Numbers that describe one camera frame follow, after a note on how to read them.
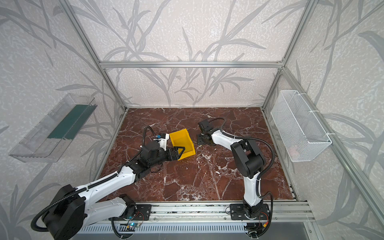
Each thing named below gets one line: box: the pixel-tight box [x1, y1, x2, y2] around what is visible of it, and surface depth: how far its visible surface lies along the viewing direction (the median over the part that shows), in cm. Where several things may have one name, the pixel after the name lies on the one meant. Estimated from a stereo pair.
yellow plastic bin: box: [169, 128, 196, 161], surface depth 100 cm
